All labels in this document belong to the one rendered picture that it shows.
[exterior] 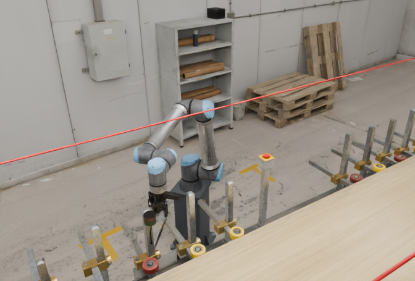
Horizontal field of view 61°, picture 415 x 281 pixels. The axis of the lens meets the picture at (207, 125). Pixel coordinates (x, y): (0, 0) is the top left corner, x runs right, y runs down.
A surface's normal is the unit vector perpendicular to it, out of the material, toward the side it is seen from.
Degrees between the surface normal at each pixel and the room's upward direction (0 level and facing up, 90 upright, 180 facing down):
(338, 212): 0
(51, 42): 90
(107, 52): 90
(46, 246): 0
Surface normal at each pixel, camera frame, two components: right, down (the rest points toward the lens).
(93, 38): 0.60, 0.33
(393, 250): -0.02, -0.90
